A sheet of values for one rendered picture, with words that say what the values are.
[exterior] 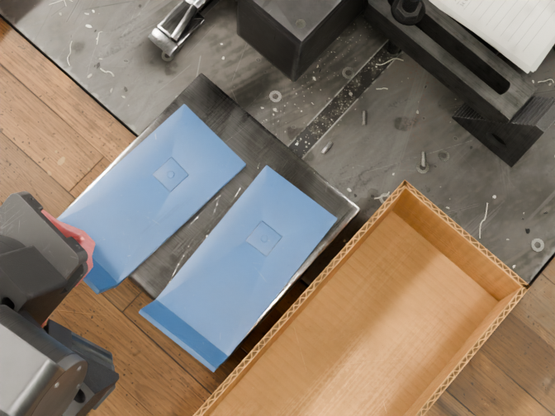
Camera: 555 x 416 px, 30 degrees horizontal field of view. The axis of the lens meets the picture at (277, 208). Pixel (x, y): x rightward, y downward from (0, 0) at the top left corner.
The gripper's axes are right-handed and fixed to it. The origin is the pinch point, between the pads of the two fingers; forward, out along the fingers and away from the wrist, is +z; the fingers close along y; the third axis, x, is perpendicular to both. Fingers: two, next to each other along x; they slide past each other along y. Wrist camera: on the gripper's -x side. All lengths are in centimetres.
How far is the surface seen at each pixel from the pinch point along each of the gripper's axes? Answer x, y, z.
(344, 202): -11.3, 14.9, 10.5
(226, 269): -8.7, 6.0, 5.1
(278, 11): 1.9, 22.7, 7.7
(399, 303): -19.8, 12.1, 10.5
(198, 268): -7.2, 4.8, 4.3
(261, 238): -8.8, 9.2, 6.8
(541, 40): -13.2, 33.8, 17.9
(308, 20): -0.1, 23.6, 8.2
